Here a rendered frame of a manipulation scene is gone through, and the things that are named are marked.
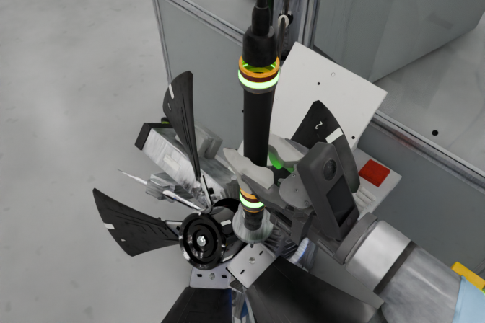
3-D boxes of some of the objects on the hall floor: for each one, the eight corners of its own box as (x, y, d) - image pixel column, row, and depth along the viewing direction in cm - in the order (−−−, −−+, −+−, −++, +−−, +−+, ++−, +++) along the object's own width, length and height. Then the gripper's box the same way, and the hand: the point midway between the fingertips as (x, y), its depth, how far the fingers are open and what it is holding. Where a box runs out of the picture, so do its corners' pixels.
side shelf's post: (305, 262, 208) (333, 165, 144) (312, 267, 206) (343, 171, 142) (300, 267, 206) (327, 171, 142) (307, 272, 205) (336, 178, 140)
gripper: (325, 289, 51) (208, 188, 61) (375, 229, 57) (260, 144, 66) (338, 262, 45) (204, 153, 54) (393, 197, 50) (263, 107, 59)
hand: (242, 141), depth 57 cm, fingers closed on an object, 4 cm apart
